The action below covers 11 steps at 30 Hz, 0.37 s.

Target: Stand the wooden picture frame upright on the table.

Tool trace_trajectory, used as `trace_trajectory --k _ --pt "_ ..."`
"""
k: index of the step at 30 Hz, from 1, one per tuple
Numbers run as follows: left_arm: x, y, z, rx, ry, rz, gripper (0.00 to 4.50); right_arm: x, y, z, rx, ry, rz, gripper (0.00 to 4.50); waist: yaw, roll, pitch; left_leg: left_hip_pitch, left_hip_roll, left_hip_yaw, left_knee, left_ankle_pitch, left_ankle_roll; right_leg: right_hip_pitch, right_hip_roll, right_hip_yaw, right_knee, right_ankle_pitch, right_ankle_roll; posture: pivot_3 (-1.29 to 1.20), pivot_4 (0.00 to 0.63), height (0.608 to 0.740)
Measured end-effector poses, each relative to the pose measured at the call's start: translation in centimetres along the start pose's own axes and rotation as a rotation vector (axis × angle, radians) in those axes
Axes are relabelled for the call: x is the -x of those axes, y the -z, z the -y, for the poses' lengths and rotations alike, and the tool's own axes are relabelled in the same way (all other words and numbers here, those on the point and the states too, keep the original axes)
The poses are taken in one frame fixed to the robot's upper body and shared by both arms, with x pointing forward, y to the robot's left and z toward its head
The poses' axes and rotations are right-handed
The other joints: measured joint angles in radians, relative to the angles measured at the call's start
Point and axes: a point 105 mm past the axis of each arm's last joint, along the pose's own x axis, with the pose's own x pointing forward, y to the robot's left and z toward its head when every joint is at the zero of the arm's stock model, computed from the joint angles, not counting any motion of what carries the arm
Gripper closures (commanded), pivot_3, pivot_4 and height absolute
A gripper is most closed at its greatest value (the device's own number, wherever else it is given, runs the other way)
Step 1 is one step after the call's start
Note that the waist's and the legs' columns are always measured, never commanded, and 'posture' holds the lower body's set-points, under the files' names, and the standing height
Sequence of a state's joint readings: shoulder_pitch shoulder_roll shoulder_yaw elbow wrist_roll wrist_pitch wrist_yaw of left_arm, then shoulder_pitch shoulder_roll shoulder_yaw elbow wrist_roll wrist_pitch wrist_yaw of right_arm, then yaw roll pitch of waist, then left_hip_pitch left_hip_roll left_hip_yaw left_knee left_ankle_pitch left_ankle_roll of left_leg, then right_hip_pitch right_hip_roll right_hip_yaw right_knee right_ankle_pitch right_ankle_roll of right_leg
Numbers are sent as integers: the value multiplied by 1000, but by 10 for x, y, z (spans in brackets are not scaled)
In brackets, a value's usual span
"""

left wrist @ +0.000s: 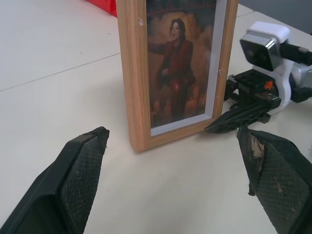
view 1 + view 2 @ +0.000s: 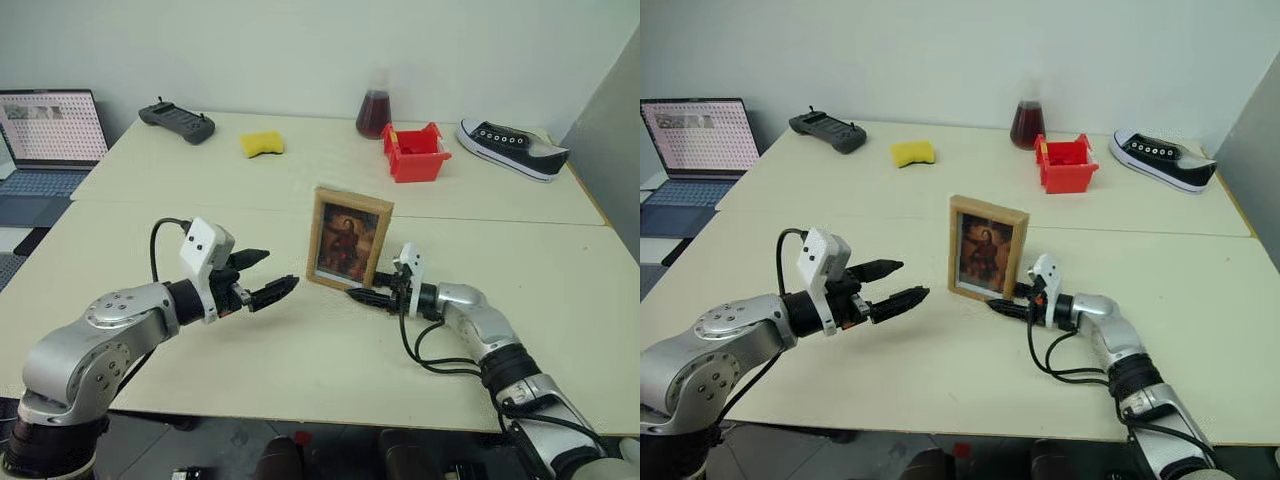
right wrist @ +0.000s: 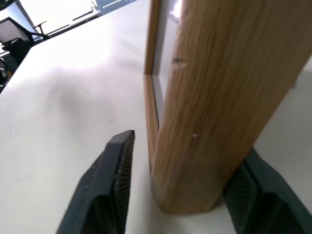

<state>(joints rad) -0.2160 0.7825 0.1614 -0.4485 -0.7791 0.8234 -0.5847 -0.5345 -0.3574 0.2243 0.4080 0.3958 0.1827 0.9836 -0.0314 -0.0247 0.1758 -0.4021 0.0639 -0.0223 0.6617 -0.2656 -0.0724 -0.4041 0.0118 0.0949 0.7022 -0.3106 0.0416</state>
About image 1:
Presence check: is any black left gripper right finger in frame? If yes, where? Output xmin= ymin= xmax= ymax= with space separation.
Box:
xmin=235 ymin=128 xmax=312 ymax=234

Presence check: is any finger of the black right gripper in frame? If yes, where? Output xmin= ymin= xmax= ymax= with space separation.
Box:
xmin=225 ymin=74 xmax=241 ymax=102
xmin=205 ymin=100 xmax=272 ymax=134

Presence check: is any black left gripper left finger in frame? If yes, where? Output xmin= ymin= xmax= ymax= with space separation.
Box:
xmin=0 ymin=126 xmax=110 ymax=234

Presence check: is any wooden picture frame with photo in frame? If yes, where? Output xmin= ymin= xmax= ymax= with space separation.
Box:
xmin=117 ymin=0 xmax=238 ymax=154

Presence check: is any red plastic box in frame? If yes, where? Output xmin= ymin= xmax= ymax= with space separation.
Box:
xmin=86 ymin=0 xmax=118 ymax=18

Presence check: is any black camera cable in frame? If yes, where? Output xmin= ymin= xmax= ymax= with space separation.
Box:
xmin=279 ymin=43 xmax=312 ymax=67

